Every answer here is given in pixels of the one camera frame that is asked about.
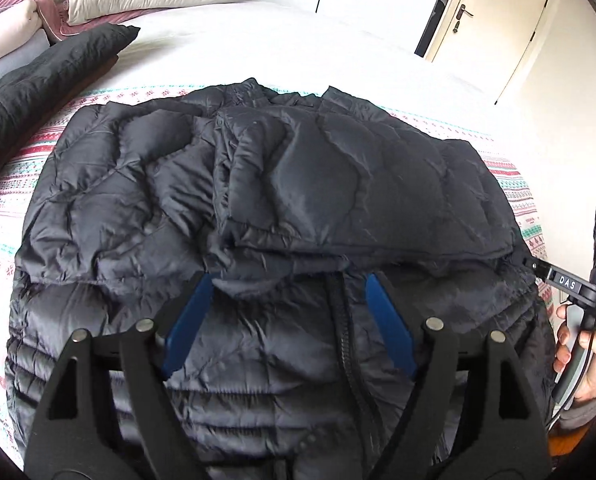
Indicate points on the red green patterned blanket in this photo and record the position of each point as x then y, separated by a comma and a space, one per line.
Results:
7, 185

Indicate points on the black quilted pillow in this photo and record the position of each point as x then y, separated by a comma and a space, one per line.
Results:
42, 85

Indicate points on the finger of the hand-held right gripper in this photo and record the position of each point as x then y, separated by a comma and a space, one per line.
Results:
535, 263

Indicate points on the pink folded blanket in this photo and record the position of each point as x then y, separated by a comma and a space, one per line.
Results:
65, 17

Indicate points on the cream rolled pillow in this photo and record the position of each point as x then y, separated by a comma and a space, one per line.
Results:
2, 35

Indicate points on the blue-grey pillow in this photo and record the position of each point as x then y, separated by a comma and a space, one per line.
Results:
7, 70

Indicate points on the person's right forearm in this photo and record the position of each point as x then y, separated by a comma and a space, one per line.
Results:
585, 410

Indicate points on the black puffer jacket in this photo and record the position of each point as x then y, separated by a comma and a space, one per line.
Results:
278, 185

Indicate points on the person's right hand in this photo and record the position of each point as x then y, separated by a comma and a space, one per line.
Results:
593, 365

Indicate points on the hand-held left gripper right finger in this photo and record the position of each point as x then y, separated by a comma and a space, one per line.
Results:
393, 330

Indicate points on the bed with white sheet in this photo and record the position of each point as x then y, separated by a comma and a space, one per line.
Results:
278, 45

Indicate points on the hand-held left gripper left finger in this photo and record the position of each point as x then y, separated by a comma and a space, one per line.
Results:
185, 330

